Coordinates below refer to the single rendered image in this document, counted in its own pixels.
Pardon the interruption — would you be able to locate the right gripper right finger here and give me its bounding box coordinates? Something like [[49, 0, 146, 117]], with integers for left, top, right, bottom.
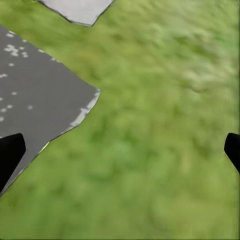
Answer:
[[224, 133, 240, 173]]

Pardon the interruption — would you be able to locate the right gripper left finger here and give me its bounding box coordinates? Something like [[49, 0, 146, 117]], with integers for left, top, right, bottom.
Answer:
[[0, 133, 26, 193]]

